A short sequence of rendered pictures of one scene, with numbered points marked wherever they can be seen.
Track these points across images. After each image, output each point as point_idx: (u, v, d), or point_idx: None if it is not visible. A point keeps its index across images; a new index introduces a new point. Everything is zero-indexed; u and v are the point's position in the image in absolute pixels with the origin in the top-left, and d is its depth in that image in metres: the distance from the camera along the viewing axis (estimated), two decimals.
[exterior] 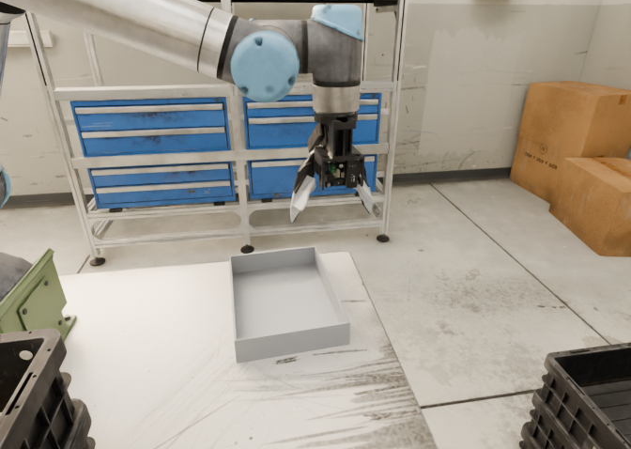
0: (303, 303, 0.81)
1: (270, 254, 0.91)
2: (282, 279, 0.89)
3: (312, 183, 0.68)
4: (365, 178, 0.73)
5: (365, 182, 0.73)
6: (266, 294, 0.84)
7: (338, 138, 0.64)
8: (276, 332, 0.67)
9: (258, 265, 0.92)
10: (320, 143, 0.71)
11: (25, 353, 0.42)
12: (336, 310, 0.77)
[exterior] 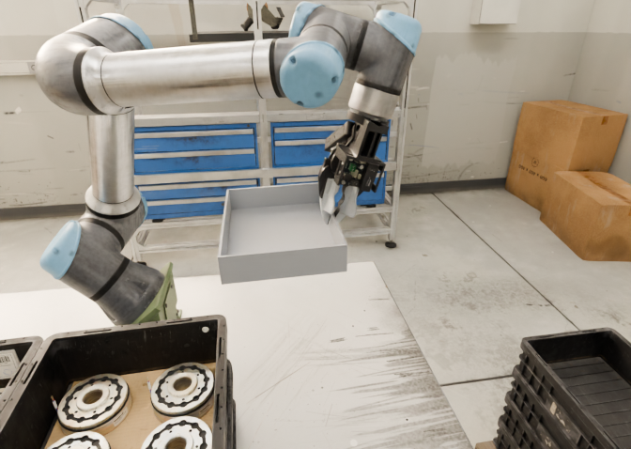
0: (301, 235, 0.75)
1: (271, 189, 0.85)
2: (282, 215, 0.83)
3: (334, 185, 0.69)
4: (356, 196, 0.74)
5: (355, 198, 0.74)
6: (263, 226, 0.78)
7: (365, 140, 0.65)
8: (264, 251, 0.61)
9: (258, 201, 0.86)
10: (342, 142, 0.72)
11: (206, 329, 0.72)
12: (335, 239, 0.70)
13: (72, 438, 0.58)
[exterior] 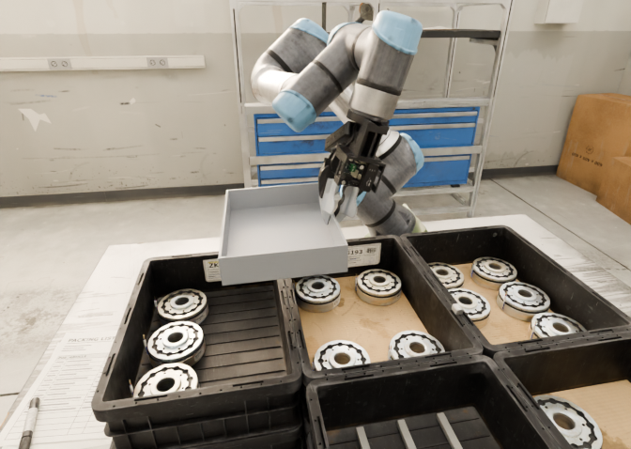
0: (301, 236, 0.75)
1: (270, 189, 0.85)
2: (282, 215, 0.83)
3: (334, 185, 0.69)
4: (356, 196, 0.74)
5: (355, 198, 0.74)
6: (263, 227, 0.78)
7: (365, 140, 0.65)
8: (265, 252, 0.61)
9: (258, 201, 0.86)
10: (342, 142, 0.72)
11: (495, 234, 1.03)
12: (336, 239, 0.70)
13: (452, 290, 0.90)
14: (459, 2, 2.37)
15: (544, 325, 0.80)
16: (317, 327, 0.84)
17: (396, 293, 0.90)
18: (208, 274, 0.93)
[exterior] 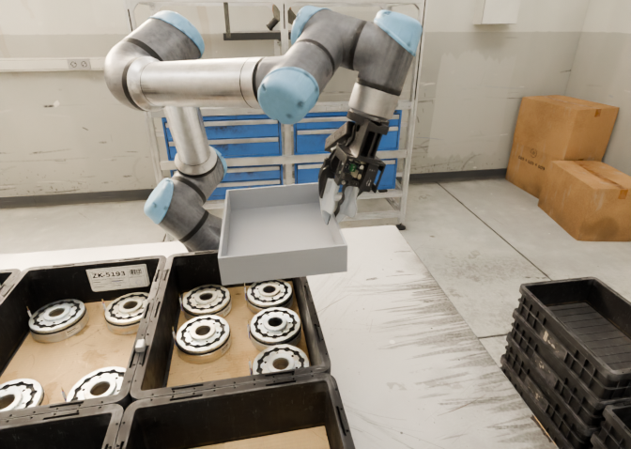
0: (301, 236, 0.75)
1: (271, 189, 0.85)
2: (282, 215, 0.83)
3: (334, 185, 0.69)
4: (356, 196, 0.74)
5: (355, 198, 0.74)
6: (263, 227, 0.78)
7: (365, 140, 0.65)
8: (265, 252, 0.61)
9: (258, 201, 0.86)
10: (342, 142, 0.72)
11: None
12: (336, 239, 0.70)
13: (200, 318, 0.82)
14: (369, 2, 2.29)
15: (267, 360, 0.72)
16: (32, 361, 0.76)
17: (139, 321, 0.82)
18: None
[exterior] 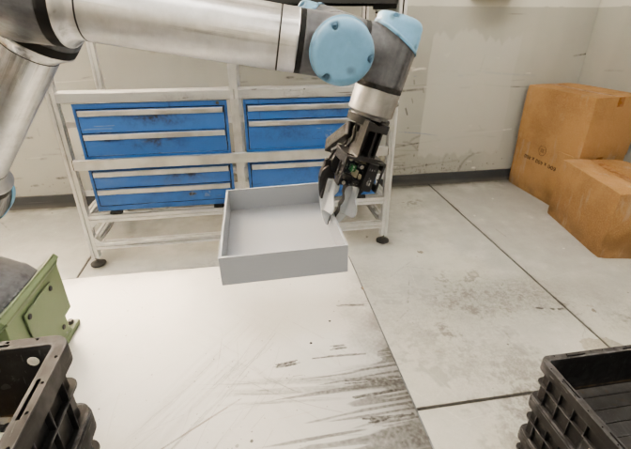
0: (301, 236, 0.75)
1: (270, 189, 0.85)
2: (282, 215, 0.83)
3: (334, 185, 0.69)
4: (357, 196, 0.74)
5: (355, 198, 0.74)
6: (263, 227, 0.78)
7: (365, 140, 0.65)
8: (265, 252, 0.61)
9: (258, 201, 0.86)
10: (342, 142, 0.72)
11: (33, 360, 0.43)
12: (336, 239, 0.70)
13: None
14: None
15: None
16: None
17: None
18: None
